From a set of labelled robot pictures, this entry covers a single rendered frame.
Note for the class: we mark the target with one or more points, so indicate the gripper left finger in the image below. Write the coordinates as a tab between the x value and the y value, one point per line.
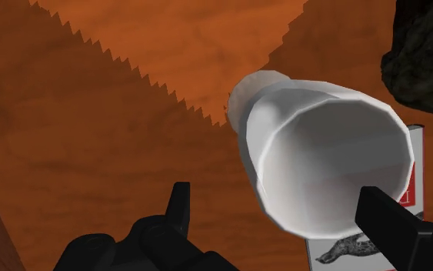
171	240

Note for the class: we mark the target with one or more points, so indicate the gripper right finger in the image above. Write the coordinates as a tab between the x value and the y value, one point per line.
396	221

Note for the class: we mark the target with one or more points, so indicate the white cup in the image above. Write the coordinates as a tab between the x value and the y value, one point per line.
325	157

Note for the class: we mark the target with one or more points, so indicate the black rough rock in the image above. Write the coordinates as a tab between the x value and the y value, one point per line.
422	56

